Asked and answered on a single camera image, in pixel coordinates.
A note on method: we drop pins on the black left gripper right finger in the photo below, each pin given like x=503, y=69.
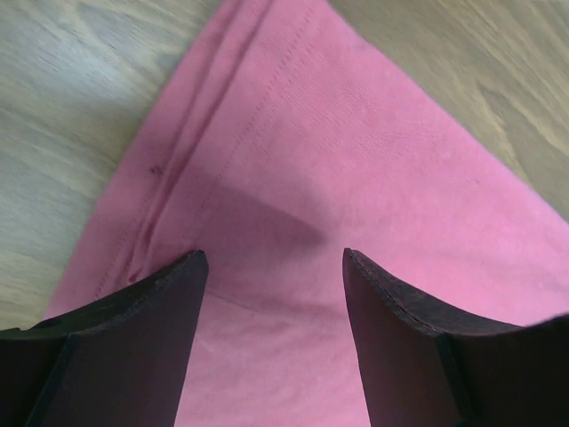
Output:
x=424, y=362

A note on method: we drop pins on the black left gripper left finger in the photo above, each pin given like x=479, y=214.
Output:
x=119, y=361

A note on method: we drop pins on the dusty red t-shirt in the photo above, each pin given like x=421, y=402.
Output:
x=283, y=138

